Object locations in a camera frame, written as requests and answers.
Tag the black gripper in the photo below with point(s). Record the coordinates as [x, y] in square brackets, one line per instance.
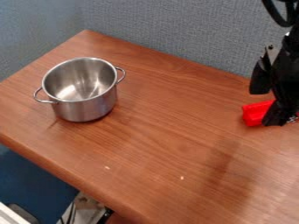
[277, 74]

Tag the red rectangular block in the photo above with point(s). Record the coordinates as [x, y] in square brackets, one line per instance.
[256, 111]

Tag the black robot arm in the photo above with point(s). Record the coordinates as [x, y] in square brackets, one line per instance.
[290, 20]

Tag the stainless steel pot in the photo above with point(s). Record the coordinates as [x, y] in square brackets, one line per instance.
[81, 88]

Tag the white object at corner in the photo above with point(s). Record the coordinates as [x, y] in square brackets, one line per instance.
[10, 217]

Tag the metal table leg bracket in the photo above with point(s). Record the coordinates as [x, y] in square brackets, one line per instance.
[86, 211]

